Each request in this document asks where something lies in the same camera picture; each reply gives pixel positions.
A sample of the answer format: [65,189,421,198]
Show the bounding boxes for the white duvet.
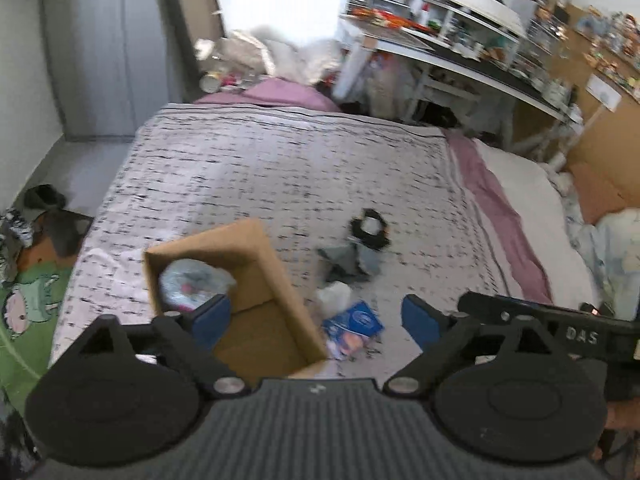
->
[472,137,601,311]

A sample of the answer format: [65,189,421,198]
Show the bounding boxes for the bundle of clear plastic bags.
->
[367,56,422,122]

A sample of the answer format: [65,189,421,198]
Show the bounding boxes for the brown cardboard box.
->
[144,218,332,379]

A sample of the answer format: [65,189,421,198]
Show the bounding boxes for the cluttered figurine shelf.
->
[520,0,640,92]

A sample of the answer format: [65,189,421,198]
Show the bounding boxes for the white desk riser shelf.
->
[425,0,525,68]

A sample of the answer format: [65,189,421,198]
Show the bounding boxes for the plastic-wrapped pink toy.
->
[159,258,237,313]

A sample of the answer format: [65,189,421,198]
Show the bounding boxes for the white desk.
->
[334,15,585,162]

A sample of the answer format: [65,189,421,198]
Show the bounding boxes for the person's right hand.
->
[592,400,640,463]

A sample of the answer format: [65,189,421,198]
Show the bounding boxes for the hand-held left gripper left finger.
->
[75,295,251,400]

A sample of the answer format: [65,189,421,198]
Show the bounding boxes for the white keyboard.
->
[440,0,527,36]

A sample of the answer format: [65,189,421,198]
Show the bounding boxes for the pink bed sheet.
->
[195,77,556,307]

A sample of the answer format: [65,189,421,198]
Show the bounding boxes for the pile of crumpled plastic bags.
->
[194,26,347,87]

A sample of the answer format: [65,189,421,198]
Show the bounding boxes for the light blue printed bedding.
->
[562,170,640,322]

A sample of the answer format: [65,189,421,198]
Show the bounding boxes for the blue packet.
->
[321,300,386,361]

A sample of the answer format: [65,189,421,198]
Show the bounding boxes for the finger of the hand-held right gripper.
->
[458,291,548,328]

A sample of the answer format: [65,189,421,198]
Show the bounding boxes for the grey door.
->
[40,0,187,142]

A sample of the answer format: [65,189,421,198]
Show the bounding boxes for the grey sneakers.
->
[0,207,37,257]

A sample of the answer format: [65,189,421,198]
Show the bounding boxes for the green cartoon rug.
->
[0,255,77,412]

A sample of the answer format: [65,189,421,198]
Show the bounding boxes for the dark slippers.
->
[22,185,68,212]

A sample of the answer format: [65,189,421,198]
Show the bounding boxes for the grey cloth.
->
[318,242,386,284]

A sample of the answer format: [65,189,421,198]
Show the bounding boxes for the black-and-white patterned blanket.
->
[50,102,507,382]

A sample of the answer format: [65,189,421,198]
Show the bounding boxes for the large brown cardboard sheet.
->
[550,5,640,226]

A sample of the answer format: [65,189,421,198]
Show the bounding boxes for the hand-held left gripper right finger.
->
[384,295,572,400]

